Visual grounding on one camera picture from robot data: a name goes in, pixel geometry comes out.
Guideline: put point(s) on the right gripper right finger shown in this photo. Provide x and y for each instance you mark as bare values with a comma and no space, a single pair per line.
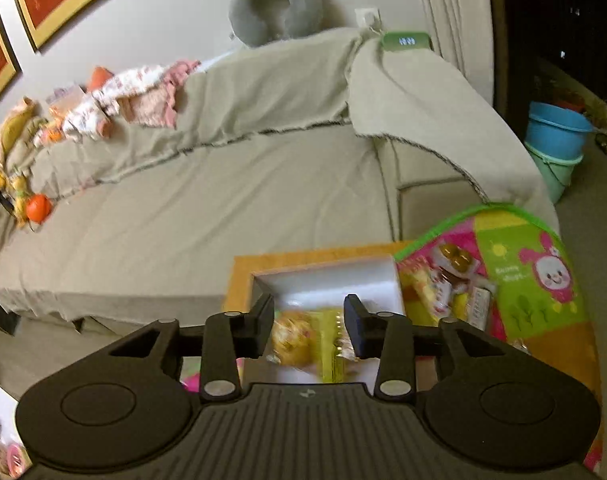
389,338

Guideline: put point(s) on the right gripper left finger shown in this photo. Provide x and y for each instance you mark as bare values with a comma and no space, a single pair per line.
230,336

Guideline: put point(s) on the yellow snack bar packet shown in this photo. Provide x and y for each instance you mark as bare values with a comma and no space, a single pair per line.
328,345

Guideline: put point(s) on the round bun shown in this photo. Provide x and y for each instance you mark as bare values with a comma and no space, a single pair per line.
292,339

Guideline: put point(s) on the pink cardboard box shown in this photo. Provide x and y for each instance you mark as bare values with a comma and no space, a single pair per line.
308,288

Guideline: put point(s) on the brown spiral cookie pack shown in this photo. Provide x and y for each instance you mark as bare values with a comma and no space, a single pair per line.
481,295

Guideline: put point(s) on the brown pastries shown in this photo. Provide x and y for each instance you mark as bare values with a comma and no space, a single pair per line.
455,260

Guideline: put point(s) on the crumbly cake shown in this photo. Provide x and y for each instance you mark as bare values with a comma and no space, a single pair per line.
429,288

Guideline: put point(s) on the beige sofa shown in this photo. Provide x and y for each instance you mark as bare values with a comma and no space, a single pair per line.
160,243

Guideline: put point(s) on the colourful cartoon play mat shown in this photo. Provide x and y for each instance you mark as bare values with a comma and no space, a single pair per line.
483,409

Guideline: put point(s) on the orange toy ball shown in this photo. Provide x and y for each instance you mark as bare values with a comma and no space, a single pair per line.
38,208

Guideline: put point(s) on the green plastic basin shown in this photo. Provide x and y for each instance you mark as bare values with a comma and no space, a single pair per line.
556,173

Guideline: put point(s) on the pink baby clothes pile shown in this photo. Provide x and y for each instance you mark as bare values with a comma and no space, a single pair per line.
145,96

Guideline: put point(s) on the beige throw blanket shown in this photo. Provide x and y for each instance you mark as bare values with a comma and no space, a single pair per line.
338,77

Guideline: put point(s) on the blue plastic basin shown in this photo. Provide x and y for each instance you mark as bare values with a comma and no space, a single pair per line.
557,132

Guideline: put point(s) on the green digital clock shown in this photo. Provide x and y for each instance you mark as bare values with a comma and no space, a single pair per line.
403,41

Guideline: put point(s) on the grey neck pillow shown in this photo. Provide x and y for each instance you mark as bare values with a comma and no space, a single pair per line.
259,22

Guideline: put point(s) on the white wall socket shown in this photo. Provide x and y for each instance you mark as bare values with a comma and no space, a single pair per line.
368,18

